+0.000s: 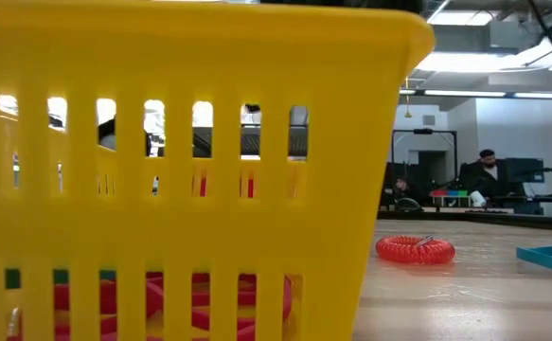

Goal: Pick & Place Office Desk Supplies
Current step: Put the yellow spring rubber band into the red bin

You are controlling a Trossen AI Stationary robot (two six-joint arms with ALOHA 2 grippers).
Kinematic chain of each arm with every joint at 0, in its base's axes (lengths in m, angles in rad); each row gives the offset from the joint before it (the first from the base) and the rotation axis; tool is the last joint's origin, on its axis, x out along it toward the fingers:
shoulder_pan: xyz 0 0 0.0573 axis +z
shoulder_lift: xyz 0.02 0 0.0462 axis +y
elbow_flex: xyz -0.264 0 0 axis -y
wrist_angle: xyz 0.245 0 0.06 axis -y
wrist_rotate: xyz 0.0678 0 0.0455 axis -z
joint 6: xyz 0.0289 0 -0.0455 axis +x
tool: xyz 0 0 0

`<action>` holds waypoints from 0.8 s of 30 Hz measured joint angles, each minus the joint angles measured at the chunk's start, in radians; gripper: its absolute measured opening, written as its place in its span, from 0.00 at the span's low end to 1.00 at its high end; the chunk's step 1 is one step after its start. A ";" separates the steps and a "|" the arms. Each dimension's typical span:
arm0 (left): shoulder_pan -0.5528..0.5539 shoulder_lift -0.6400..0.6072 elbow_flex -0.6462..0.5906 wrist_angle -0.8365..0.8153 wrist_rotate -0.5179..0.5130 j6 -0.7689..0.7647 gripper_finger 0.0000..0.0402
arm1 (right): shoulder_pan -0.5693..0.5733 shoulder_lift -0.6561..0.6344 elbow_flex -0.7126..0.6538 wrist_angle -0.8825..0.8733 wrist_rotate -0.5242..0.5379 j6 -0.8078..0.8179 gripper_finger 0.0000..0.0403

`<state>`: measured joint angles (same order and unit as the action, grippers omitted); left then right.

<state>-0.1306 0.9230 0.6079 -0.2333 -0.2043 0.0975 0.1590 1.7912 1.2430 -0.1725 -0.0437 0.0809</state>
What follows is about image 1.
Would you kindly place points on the green rubber band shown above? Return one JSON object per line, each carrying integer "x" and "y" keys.
{"x": 12, "y": 279}

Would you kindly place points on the red orange coil wristband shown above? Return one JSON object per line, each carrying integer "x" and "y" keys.
{"x": 398, "y": 251}

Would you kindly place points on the red rubber band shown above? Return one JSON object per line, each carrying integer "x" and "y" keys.
{"x": 247, "y": 298}

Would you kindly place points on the yellow hanging pendant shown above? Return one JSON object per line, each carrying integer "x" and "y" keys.
{"x": 407, "y": 113}

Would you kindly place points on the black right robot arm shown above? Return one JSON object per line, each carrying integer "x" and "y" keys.
{"x": 351, "y": 4}

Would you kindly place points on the yellow plastic basket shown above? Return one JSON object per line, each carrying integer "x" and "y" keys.
{"x": 327, "y": 213}

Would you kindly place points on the black background machine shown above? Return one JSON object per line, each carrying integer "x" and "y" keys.
{"x": 526, "y": 173}

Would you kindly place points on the black background station frame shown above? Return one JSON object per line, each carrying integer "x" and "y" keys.
{"x": 422, "y": 131}

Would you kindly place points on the long ceiling light strip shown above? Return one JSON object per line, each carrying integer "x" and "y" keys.
{"x": 540, "y": 95}
{"x": 465, "y": 93}
{"x": 407, "y": 92}

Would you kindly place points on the blue rubber band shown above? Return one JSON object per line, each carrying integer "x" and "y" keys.
{"x": 540, "y": 258}

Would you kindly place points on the person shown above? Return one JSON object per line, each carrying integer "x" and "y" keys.
{"x": 402, "y": 187}
{"x": 486, "y": 177}

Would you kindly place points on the rack with coloured bins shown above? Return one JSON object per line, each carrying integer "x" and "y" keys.
{"x": 450, "y": 193}

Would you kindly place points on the black aluminium table frame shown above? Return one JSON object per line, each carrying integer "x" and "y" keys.
{"x": 493, "y": 219}

